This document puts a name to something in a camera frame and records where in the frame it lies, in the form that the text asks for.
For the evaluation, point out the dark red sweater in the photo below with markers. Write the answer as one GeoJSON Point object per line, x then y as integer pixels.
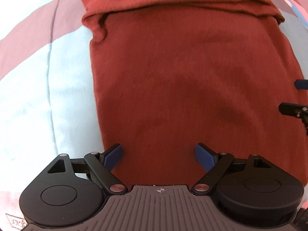
{"type": "Point", "coordinates": [182, 81]}

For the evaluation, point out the blue and purple bed sheet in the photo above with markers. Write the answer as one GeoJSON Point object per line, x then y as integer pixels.
{"type": "Point", "coordinates": [33, 101]}

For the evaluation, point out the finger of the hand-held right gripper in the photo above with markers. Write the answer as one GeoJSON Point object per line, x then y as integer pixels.
{"type": "Point", "coordinates": [292, 108]}
{"type": "Point", "coordinates": [302, 84]}

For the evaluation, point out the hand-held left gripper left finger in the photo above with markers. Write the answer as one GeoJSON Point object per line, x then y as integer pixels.
{"type": "Point", "coordinates": [112, 156]}

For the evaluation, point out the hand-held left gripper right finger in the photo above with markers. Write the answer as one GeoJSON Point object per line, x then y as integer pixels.
{"type": "Point", "coordinates": [204, 157]}

